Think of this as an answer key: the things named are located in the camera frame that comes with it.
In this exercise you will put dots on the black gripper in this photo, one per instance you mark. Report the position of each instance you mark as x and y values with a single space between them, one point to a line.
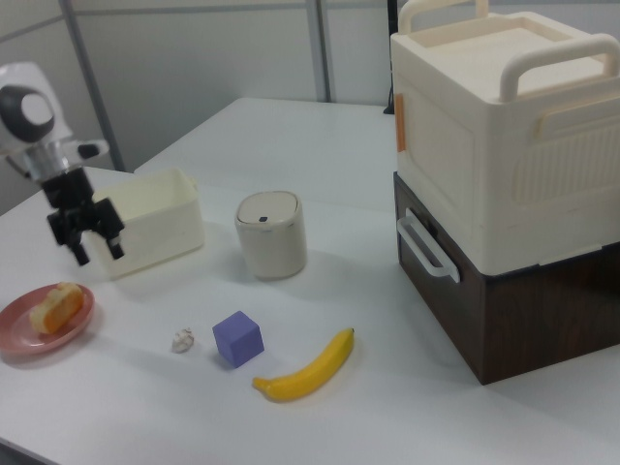
68 191

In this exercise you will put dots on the yellow orange bread slice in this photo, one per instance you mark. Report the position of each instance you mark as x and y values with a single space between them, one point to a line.
57 308

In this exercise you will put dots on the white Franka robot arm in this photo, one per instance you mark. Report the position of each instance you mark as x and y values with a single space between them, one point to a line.
29 111

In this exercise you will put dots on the cream plastic bin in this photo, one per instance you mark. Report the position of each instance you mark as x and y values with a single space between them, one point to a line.
160 227

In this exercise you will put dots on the pink plate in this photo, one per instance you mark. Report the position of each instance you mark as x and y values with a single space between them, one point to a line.
19 334

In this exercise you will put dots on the small white crumpled ball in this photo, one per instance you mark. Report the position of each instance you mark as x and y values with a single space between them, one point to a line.
183 340

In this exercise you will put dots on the small beige trash can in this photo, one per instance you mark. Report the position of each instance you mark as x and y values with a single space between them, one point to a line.
271 247

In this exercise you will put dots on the purple cube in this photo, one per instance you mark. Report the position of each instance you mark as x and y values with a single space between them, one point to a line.
237 341

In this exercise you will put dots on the yellow banana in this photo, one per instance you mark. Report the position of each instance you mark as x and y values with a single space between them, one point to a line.
310 375

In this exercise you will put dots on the orange tape strip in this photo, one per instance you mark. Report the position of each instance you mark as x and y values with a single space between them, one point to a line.
400 123

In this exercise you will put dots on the cream plastic crate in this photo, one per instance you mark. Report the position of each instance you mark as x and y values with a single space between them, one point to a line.
484 145

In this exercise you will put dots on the dark brown wooden drawer box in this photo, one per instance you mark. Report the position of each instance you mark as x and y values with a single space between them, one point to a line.
533 319

